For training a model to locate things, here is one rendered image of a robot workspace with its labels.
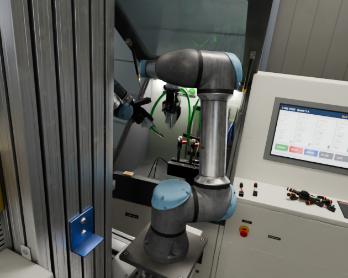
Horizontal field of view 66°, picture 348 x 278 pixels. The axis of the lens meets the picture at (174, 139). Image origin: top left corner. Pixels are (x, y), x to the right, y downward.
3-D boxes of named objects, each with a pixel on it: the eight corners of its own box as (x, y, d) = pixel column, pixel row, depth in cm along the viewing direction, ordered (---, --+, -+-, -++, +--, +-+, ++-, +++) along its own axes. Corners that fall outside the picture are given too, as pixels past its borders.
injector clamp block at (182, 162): (165, 184, 170) (167, 162, 165) (170, 177, 179) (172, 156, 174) (219, 197, 162) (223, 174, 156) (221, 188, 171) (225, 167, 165)
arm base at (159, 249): (177, 271, 81) (180, 245, 78) (134, 251, 87) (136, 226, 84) (195, 240, 94) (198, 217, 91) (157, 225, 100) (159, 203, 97)
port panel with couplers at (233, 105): (213, 143, 184) (220, 98, 173) (214, 142, 187) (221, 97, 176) (232, 146, 180) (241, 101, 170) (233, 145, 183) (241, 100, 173)
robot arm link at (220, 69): (182, 215, 93) (186, 53, 88) (222, 212, 97) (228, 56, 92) (194, 230, 81) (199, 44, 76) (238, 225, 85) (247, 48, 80)
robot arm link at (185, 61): (159, 87, 76) (138, 81, 122) (196, 89, 78) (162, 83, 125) (162, 44, 73) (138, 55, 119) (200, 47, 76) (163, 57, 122)
